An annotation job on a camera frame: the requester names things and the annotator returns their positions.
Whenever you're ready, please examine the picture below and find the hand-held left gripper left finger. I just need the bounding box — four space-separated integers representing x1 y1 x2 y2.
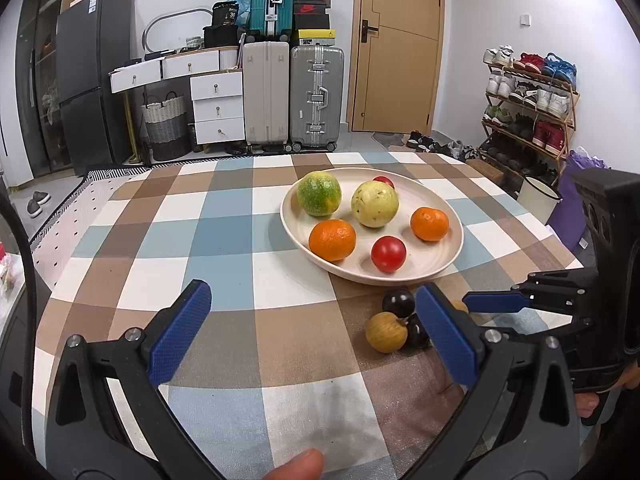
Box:
45 280 226 480

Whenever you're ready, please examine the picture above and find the yellow round fruit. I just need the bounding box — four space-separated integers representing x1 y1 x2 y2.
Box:
350 180 400 229

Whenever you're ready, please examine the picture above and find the yellow and black shoe box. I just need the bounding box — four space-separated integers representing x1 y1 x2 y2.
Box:
292 29 337 47

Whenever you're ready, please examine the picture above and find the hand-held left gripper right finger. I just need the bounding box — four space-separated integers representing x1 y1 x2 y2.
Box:
400 282 586 480

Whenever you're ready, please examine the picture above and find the black and red shoe box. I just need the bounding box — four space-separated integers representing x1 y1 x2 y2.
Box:
293 1 331 31

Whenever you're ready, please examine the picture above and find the person's left hand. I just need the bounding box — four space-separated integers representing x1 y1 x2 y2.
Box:
259 448 326 480

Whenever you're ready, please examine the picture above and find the white wardrobe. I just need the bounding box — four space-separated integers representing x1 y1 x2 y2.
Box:
0 85 36 187

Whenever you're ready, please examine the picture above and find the cream round plate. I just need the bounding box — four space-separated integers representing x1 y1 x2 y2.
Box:
280 167 465 287

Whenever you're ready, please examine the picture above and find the wooden door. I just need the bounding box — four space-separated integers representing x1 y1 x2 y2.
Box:
350 0 446 133

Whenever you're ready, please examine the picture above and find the row of assorted shoes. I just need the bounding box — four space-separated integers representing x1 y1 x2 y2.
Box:
481 45 578 181

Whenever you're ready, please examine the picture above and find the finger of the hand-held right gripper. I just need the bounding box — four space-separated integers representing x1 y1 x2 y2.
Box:
462 269 601 313
502 310 599 361

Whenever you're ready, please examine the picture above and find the purple bag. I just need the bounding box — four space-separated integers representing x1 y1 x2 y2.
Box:
545 147 608 253

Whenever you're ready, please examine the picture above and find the black paper bag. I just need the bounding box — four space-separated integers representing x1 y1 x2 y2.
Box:
211 1 240 28

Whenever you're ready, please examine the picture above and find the white drawer cabinet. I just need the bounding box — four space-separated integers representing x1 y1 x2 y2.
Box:
109 46 247 146

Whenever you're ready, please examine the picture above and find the beige suitcase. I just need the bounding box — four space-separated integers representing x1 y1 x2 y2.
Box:
242 40 291 147

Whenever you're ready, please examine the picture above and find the wooden shoe rack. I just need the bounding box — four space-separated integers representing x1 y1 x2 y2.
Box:
480 47 581 196

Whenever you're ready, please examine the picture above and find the orange tangerine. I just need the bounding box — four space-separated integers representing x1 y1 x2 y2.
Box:
308 218 357 262
410 206 450 242

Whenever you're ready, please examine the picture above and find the checked tablecloth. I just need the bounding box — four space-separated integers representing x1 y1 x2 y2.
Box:
31 151 586 480

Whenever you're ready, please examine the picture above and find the white bucket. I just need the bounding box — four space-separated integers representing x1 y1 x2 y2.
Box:
516 175 563 226

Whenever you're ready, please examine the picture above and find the green speckled round fruit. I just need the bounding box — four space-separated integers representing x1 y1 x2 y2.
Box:
297 171 343 218

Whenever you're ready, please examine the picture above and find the silver suitcase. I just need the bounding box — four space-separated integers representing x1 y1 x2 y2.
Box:
289 45 346 153

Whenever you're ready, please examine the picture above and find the black storage box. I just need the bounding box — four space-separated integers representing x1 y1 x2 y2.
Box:
202 25 240 50

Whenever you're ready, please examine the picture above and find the dark purple plum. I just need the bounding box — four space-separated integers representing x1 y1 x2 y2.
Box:
382 287 417 319
404 312 432 348

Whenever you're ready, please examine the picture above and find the small brown round fruit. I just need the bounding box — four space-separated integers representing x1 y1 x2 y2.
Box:
365 311 409 354

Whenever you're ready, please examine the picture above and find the white oval frame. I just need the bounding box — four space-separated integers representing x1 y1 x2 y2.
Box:
142 6 213 53

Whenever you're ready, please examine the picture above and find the brown cardboard box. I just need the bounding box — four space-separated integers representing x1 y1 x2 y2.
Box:
467 159 506 184

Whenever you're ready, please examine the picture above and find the grey and white woven basket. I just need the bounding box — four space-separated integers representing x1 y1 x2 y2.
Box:
140 91 193 162

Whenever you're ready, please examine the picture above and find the black refrigerator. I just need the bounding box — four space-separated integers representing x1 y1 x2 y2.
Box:
55 0 133 176

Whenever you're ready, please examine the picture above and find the person's right hand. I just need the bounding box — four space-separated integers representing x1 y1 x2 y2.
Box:
574 357 640 420

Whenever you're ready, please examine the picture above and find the pile of sneakers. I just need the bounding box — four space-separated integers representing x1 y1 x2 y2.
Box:
405 130 481 162

